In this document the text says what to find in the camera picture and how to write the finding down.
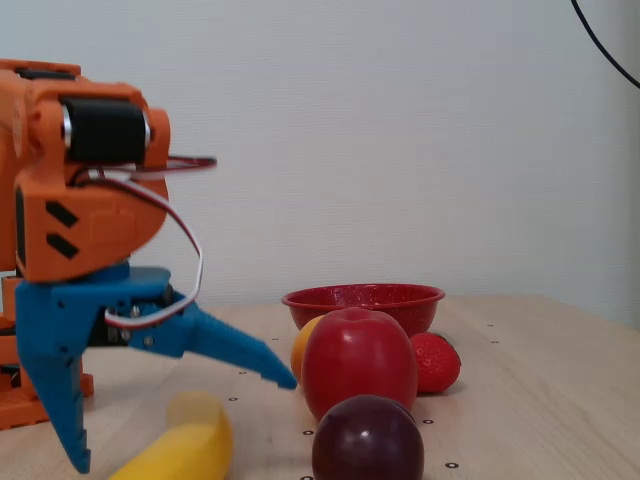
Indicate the blue gripper with motor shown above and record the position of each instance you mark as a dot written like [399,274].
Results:
[60,312]

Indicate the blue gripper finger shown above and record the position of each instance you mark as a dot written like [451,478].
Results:
[225,345]

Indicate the yellow plastic banana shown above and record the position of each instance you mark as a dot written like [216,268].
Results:
[200,445]

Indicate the red speckled enamel bowl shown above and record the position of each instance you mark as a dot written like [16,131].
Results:
[400,305]

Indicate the yellow orange plastic peach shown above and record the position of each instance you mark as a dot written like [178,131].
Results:
[301,350]

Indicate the red plastic apple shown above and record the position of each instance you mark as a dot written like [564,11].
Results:
[357,360]

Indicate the dark purple plastic plum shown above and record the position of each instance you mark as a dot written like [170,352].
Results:
[367,440]

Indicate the red plastic strawberry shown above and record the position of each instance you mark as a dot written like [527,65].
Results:
[435,362]

